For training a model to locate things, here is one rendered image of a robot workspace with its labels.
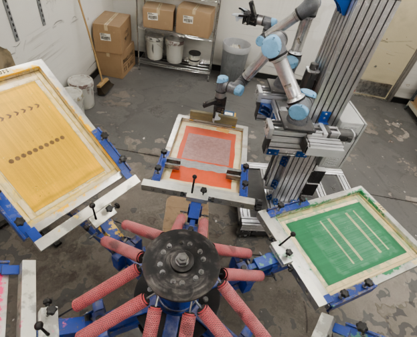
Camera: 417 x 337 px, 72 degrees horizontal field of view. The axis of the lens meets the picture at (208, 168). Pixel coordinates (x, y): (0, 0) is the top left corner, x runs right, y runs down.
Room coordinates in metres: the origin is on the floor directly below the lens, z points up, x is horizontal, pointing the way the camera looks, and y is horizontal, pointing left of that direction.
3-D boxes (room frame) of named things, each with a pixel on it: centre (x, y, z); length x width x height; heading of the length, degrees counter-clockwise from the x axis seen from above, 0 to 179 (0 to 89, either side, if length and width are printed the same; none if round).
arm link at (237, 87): (1.83, -0.09, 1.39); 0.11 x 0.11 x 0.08; 69
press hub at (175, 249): (0.55, 0.04, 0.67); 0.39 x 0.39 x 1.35
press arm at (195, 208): (1.04, 0.03, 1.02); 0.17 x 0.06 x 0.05; 0
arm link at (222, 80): (1.85, 0.00, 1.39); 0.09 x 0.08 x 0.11; 69
